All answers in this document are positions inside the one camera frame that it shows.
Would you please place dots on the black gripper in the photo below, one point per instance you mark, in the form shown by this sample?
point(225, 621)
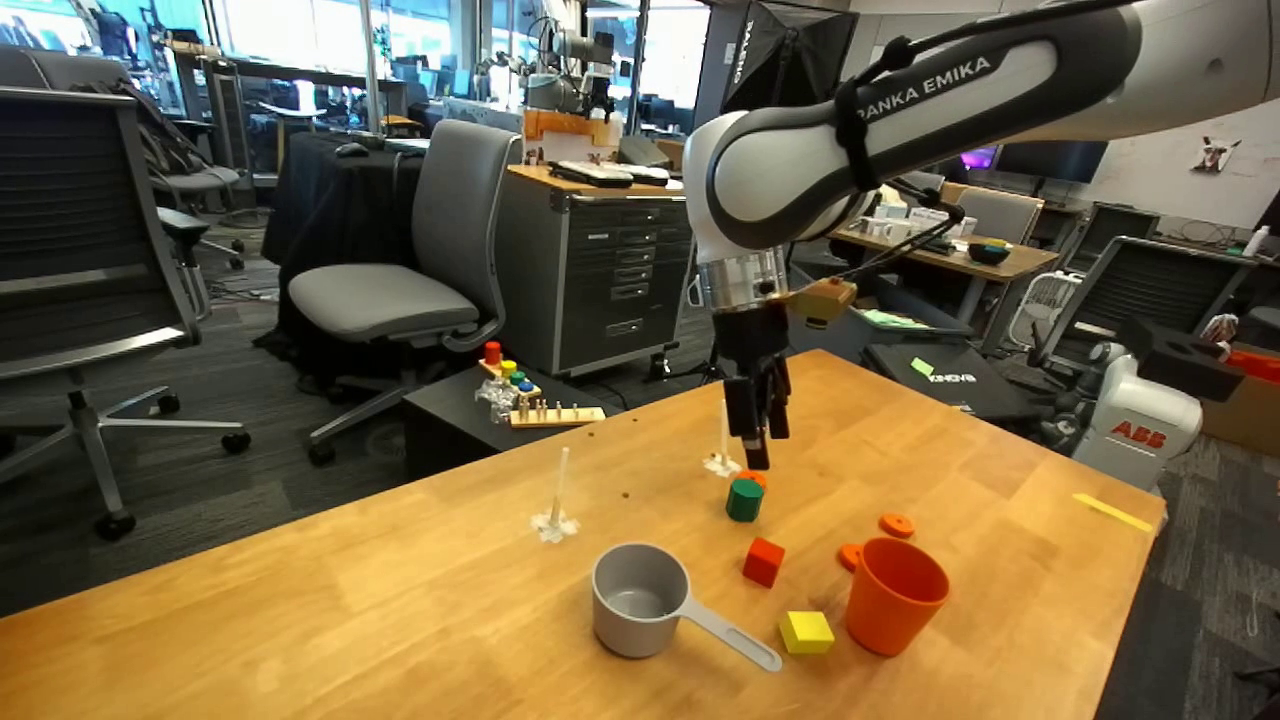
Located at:
point(750, 357)

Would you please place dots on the green hexagonal block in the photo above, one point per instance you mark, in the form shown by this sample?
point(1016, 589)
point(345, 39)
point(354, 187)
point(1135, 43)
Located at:
point(746, 502)

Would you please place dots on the red cube block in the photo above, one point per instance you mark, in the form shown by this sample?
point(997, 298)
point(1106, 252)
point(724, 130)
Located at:
point(762, 565)

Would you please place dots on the gray measuring cup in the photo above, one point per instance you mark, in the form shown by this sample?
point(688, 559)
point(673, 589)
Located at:
point(639, 600)

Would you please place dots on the yellow cube block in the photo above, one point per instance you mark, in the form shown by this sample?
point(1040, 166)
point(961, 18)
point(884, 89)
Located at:
point(806, 633)

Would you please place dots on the white ABB robot base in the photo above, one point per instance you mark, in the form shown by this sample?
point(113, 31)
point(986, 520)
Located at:
point(1139, 426)

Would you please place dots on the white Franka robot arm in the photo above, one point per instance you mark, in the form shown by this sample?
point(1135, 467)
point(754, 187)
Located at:
point(1099, 68)

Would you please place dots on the orange disk beside cup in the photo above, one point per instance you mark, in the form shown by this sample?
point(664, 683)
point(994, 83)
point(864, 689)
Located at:
point(850, 559)

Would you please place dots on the orange plastic cup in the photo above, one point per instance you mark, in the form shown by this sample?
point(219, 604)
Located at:
point(892, 594)

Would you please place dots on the clear peg stand right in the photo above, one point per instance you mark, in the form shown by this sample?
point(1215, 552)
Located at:
point(718, 459)

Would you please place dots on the clear peg stand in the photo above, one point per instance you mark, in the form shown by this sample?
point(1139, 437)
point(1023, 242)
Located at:
point(555, 525)
point(718, 459)

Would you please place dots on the orange disk far right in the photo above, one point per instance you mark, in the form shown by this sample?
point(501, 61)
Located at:
point(896, 525)

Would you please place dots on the gray drawer cabinet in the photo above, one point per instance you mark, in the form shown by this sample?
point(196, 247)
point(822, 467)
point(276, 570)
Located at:
point(590, 273)

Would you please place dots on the cluttered wooden desk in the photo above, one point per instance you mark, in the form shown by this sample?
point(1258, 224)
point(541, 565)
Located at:
point(954, 258)

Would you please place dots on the clear peg stand left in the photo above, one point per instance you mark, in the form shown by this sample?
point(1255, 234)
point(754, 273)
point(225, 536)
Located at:
point(555, 525)

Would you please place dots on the colorful wooden toy set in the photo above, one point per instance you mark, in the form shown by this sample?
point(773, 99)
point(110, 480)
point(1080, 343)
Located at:
point(521, 402)

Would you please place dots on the small black side table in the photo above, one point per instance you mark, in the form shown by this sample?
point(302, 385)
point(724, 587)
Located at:
point(446, 426)

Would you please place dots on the gray office chair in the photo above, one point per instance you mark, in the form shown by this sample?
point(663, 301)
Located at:
point(433, 311)

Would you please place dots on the yellow tape strip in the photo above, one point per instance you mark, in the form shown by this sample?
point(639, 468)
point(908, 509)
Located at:
point(1115, 512)

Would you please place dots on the black mesh office chair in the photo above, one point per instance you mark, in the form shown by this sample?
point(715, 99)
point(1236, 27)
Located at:
point(85, 278)

